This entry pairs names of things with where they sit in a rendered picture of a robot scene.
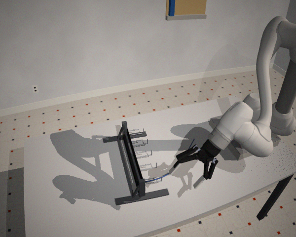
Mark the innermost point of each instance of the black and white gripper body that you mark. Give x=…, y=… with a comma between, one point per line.
x=209, y=150

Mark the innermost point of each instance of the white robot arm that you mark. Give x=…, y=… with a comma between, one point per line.
x=252, y=121

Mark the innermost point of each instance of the dark grey rack with cable rings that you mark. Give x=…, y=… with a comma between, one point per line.
x=140, y=182

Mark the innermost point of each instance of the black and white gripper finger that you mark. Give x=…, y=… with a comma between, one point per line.
x=186, y=156
x=207, y=173

